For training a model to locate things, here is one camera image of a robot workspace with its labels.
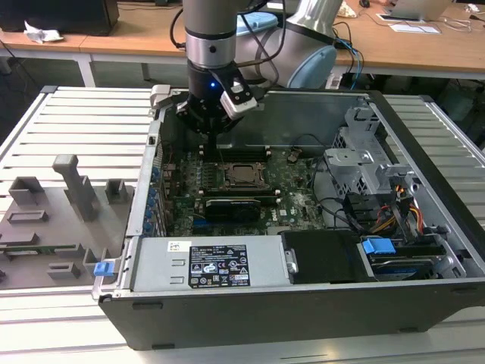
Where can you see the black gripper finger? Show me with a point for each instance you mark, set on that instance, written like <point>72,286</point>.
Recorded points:
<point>215,149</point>
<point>209,149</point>

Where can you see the CPU with silver top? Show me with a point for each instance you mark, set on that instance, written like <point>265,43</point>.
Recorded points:
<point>244,175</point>

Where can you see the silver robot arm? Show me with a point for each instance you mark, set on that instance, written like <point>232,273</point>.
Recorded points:
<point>208,22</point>

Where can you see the RAM slot with white clips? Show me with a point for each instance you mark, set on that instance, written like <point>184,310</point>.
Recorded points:
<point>242,150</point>
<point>270,200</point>
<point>242,155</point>
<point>242,193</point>

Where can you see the CPU socket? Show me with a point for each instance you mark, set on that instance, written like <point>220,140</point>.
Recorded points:
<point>225,185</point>

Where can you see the black graphics card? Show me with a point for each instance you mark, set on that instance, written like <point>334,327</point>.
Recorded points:
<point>233,211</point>

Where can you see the round silver coin battery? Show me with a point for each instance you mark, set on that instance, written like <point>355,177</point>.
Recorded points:
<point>293,155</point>

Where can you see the wooden desk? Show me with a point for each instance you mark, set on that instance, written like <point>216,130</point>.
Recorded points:
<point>132,38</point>
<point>417,49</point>

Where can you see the green motherboard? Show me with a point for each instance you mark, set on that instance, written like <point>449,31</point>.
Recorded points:
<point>299,208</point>

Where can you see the silver power supply box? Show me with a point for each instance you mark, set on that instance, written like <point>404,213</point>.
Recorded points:
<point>159,258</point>

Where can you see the silver metal drive cage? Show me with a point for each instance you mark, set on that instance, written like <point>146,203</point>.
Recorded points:
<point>343,170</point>

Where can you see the black plastic shroud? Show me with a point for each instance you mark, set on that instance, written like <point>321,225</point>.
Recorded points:
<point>326,258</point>

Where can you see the blue case latch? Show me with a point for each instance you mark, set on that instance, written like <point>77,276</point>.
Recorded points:
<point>103,269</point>

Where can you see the black computer box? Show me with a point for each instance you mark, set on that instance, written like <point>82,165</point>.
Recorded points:
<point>57,15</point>

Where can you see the crumpled white paper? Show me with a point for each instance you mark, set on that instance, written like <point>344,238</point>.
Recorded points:
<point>41,35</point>

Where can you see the black and silver PC case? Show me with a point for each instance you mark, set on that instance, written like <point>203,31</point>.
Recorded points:
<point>265,318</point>

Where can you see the grey parts rack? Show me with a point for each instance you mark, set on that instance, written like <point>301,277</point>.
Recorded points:
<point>45,227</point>

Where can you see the hard disk in blue carrier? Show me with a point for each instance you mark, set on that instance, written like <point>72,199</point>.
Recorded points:
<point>377,248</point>

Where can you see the green RAM stick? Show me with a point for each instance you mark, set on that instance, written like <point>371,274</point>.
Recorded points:
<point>45,249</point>

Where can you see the white paper sheet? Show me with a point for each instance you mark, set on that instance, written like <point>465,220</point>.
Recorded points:
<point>415,28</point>

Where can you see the silver laptop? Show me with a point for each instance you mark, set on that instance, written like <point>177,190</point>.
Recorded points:
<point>417,9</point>

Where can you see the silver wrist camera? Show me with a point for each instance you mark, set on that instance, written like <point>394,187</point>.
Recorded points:
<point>236,104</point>

